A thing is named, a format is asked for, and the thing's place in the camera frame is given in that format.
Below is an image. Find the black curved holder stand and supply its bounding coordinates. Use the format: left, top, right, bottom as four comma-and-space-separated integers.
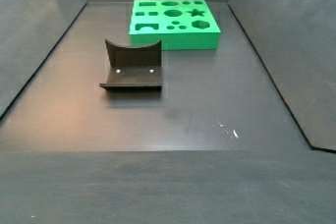
100, 40, 163, 90

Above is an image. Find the green shape sorter block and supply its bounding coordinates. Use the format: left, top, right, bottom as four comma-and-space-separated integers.
128, 0, 220, 50

